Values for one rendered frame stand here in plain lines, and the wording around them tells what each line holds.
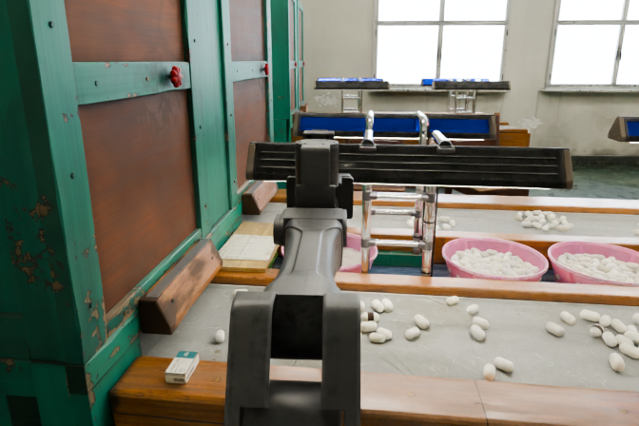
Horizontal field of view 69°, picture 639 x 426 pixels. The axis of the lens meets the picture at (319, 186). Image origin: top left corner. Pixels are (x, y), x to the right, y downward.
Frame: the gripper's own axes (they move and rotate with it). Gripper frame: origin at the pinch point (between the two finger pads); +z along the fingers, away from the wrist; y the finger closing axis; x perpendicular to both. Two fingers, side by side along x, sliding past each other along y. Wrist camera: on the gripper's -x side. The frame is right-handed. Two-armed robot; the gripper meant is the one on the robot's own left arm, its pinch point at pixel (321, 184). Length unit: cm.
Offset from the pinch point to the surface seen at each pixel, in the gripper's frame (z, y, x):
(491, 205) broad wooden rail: 89, -58, 28
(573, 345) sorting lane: 5, -49, 32
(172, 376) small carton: -12.8, 23.6, 29.1
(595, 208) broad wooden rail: 87, -95, 28
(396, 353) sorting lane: 0.7, -14.0, 32.6
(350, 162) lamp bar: 12.2, -5.0, -1.7
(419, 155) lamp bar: 11.9, -18.4, -3.2
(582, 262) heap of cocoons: 43, -69, 31
